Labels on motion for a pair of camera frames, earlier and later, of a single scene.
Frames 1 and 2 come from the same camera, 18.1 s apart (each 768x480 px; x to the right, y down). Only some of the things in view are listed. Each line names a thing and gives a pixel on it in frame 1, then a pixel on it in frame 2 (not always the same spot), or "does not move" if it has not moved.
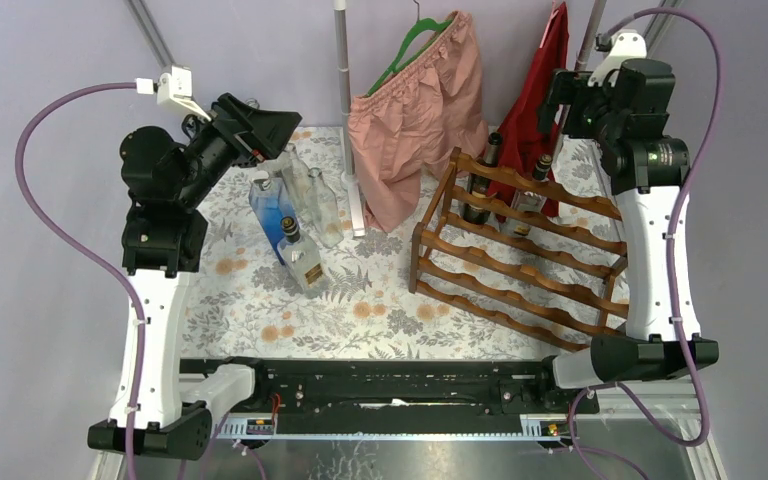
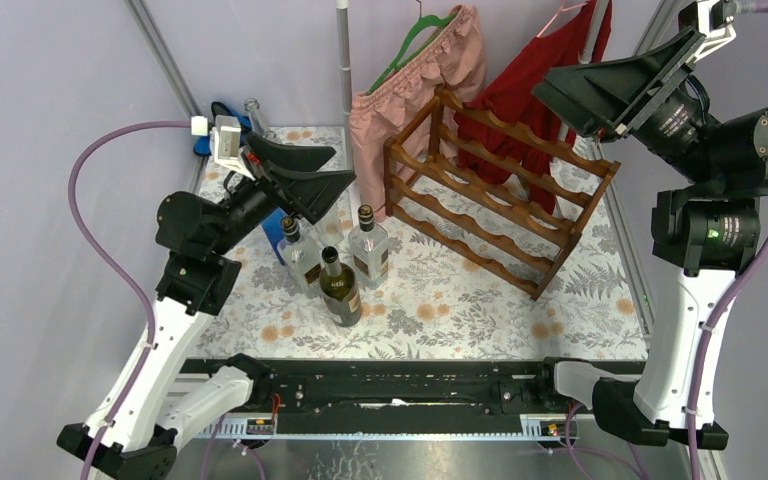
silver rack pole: [342, 38] does not move
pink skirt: [428, 112] does not move
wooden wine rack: [522, 253] to [496, 195]
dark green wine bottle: [481, 186] to [339, 289]
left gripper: [269, 129] to [312, 194]
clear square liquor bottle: [527, 201] to [368, 246]
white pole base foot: [350, 180] does not move
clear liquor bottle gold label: [301, 258] does not move
